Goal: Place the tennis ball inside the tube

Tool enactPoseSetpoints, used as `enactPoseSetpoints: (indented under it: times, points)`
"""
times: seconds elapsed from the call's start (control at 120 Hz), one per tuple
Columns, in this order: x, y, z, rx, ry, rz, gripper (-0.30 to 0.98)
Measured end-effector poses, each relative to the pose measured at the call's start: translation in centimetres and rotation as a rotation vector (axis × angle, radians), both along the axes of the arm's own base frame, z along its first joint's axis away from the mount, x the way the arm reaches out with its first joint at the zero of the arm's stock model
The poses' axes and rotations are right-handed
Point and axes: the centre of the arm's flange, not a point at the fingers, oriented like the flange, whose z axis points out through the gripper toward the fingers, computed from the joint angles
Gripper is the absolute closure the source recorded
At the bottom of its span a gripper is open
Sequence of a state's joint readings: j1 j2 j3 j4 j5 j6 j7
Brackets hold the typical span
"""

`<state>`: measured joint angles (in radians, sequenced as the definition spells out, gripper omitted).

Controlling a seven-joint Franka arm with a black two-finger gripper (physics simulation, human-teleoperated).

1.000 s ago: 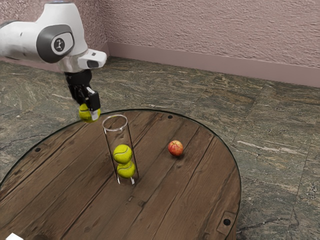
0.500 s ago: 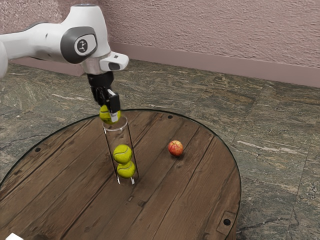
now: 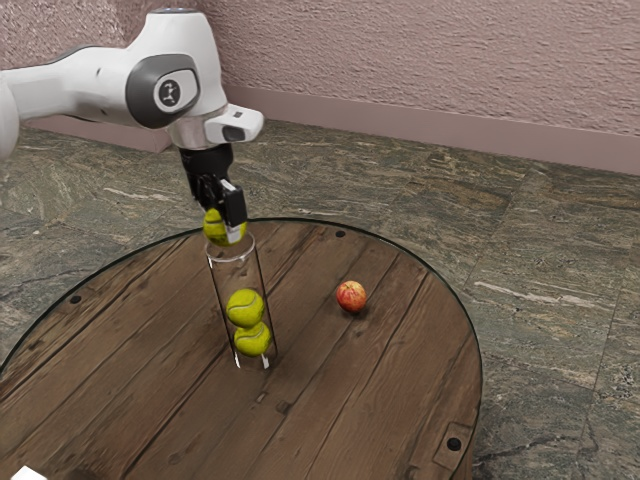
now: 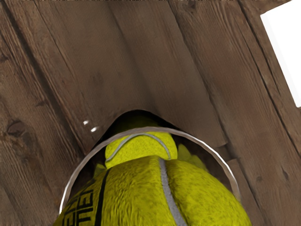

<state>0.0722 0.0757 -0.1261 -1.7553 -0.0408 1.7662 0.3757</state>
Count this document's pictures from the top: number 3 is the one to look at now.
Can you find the yellow-green tennis ball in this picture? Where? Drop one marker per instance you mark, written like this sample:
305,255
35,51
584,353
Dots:
216,230
252,340
245,307

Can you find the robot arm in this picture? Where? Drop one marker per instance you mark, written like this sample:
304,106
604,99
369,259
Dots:
100,85

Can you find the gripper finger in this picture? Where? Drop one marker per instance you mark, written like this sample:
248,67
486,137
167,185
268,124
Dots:
207,192
234,205

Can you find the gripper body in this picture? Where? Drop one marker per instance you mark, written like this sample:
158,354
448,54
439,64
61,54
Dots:
206,161

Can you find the clear plastic tube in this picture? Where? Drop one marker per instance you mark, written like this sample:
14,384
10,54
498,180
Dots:
250,270

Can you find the red yellow apple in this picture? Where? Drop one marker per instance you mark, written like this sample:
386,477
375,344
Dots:
351,296

